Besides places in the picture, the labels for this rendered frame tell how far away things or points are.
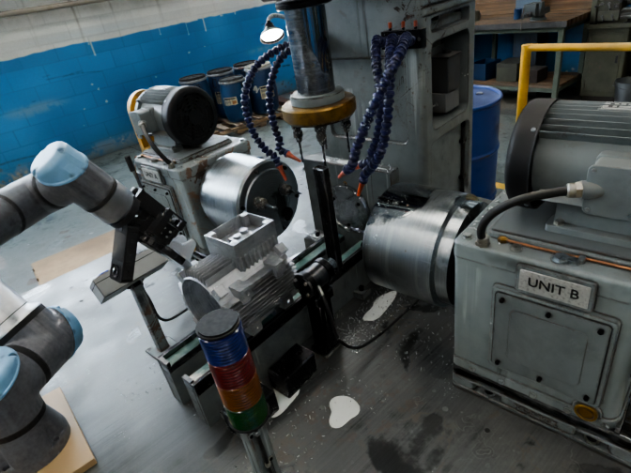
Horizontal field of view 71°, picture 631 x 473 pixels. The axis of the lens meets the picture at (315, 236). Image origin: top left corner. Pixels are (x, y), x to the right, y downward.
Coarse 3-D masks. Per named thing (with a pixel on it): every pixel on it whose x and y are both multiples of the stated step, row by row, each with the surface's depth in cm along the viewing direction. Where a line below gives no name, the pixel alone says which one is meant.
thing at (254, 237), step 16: (224, 224) 100; (240, 224) 104; (256, 224) 103; (272, 224) 98; (208, 240) 97; (224, 240) 100; (240, 240) 92; (256, 240) 96; (272, 240) 99; (240, 256) 93; (256, 256) 96
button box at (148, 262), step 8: (136, 256) 106; (144, 256) 107; (152, 256) 108; (160, 256) 109; (136, 264) 105; (144, 264) 106; (152, 264) 107; (160, 264) 108; (104, 272) 101; (136, 272) 105; (144, 272) 106; (152, 272) 111; (96, 280) 100; (104, 280) 101; (112, 280) 102; (136, 280) 105; (96, 288) 101; (104, 288) 100; (112, 288) 101; (120, 288) 102; (96, 296) 104; (104, 296) 100; (112, 296) 104
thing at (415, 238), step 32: (384, 192) 98; (416, 192) 94; (448, 192) 93; (384, 224) 93; (416, 224) 89; (448, 224) 87; (384, 256) 93; (416, 256) 88; (448, 256) 85; (416, 288) 92; (448, 288) 88
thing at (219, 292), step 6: (276, 246) 99; (282, 246) 99; (276, 252) 100; (282, 252) 99; (180, 276) 95; (216, 288) 88; (222, 288) 89; (216, 294) 88; (222, 294) 88; (294, 294) 105; (192, 318) 103
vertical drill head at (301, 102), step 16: (288, 16) 95; (304, 16) 94; (320, 16) 95; (288, 32) 98; (304, 32) 95; (320, 32) 96; (304, 48) 97; (320, 48) 97; (304, 64) 99; (320, 64) 99; (304, 80) 101; (320, 80) 100; (304, 96) 103; (320, 96) 101; (336, 96) 102; (352, 96) 105; (288, 112) 103; (304, 112) 100; (320, 112) 99; (336, 112) 100; (352, 112) 103; (320, 128) 103; (320, 144) 105
